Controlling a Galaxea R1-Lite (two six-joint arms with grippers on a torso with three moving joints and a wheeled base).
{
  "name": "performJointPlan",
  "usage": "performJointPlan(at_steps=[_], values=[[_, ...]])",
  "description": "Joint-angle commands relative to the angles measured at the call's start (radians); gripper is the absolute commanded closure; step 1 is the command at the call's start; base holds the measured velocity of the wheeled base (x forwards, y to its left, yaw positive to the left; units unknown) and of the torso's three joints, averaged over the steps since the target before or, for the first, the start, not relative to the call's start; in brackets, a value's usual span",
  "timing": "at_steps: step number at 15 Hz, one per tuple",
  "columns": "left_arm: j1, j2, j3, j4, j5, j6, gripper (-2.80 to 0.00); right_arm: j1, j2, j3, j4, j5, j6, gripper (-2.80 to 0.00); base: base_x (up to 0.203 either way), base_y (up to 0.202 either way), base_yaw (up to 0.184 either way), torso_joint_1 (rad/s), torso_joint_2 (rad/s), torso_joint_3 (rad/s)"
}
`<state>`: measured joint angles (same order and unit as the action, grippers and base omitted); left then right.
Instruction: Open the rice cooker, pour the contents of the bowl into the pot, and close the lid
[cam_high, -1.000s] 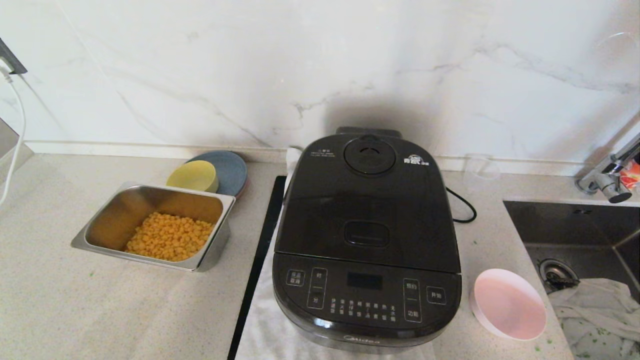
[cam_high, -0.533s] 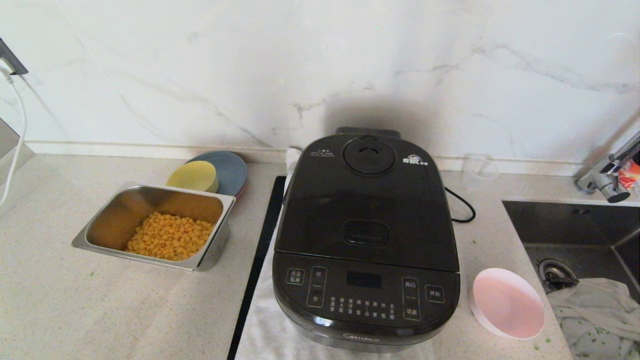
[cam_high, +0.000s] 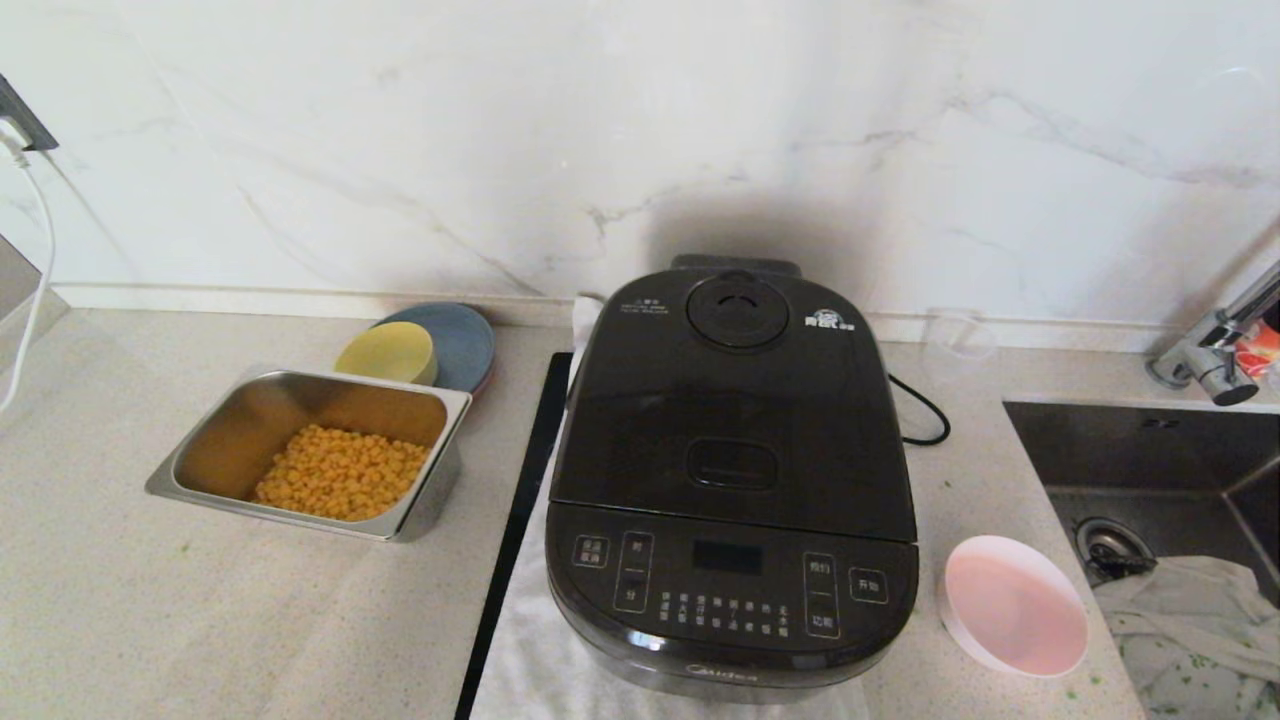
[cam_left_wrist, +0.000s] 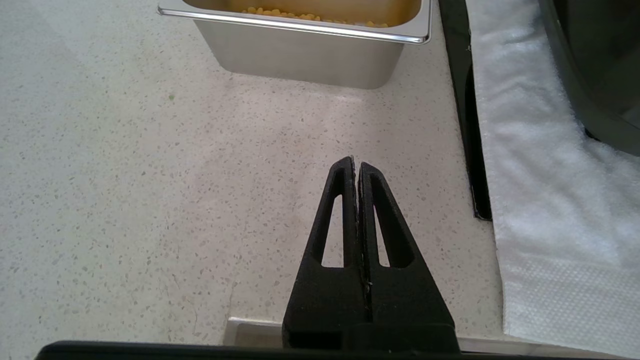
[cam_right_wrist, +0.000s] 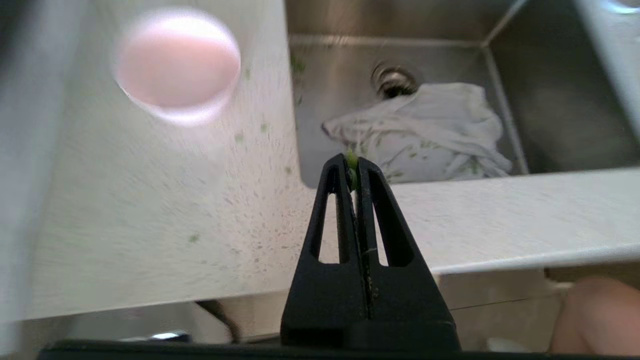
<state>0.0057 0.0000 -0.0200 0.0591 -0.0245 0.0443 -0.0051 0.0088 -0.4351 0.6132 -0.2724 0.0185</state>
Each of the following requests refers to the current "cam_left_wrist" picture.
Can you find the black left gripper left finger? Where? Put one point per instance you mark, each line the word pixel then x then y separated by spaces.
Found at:
pixel 325 300

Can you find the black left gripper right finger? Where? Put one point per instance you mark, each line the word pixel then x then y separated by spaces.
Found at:
pixel 410 300

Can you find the black Midea rice cooker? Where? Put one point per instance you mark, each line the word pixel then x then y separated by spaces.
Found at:
pixel 600 75

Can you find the white terry towel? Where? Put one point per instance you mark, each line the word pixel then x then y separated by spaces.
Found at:
pixel 540 200

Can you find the black flat strip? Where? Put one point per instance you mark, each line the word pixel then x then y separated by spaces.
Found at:
pixel 465 100

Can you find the stainless steel tray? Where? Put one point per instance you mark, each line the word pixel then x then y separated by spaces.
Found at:
pixel 300 55

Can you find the yellow corn kernels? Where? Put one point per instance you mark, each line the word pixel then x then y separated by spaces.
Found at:
pixel 312 17

